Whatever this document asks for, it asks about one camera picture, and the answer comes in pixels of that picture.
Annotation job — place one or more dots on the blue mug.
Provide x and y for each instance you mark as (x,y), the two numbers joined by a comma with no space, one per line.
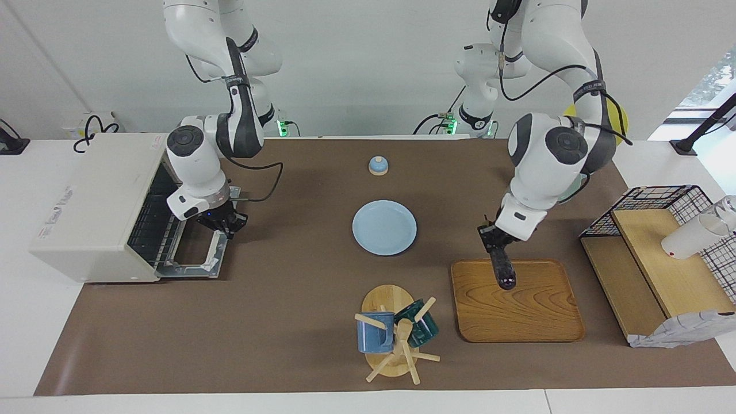
(372,339)

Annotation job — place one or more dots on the wooden step shelf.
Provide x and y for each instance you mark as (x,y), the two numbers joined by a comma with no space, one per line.
(673,270)

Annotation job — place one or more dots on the pale green plate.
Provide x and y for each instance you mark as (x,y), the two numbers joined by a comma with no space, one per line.
(582,185)

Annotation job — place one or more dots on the dark purple eggplant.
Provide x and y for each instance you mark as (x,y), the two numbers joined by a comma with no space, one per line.
(504,273)

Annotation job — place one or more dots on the glass oven door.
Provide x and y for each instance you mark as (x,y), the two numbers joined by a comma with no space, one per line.
(215,259)

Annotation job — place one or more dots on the white toaster oven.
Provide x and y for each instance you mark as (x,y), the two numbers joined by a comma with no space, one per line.
(92,207)

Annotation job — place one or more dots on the small blue lid wooden knob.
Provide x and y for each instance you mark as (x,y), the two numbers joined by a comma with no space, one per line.
(378,167)

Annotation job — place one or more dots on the clear glass cup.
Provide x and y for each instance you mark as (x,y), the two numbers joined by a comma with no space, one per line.
(729,210)

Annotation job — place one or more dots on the white cup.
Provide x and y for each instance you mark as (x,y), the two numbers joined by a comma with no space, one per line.
(690,238)

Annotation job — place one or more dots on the wooden mug tree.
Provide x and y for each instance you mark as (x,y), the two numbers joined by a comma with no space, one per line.
(388,296)

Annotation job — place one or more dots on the light blue plate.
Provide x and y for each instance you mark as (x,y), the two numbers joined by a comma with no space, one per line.
(384,227)

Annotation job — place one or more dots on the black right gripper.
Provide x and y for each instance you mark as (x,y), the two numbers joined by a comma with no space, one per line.
(221,217)

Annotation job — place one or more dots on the brown table mat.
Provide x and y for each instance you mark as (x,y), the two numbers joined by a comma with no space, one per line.
(259,322)

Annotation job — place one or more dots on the yellow plate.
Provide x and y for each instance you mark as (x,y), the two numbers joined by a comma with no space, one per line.
(621,118)

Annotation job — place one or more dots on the black angled stand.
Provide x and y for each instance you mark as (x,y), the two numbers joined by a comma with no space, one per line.
(704,123)

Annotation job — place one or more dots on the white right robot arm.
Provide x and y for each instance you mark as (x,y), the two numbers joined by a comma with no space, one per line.
(198,167)

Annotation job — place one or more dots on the wooden serving tray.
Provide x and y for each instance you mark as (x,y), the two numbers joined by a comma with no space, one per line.
(517,313)

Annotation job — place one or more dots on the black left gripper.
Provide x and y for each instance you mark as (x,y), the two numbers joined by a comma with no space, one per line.
(494,237)

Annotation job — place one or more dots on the dark green mug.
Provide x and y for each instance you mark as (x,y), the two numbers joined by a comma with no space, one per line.
(425,330)

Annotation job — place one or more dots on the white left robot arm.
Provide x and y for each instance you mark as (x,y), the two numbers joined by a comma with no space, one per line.
(546,172)

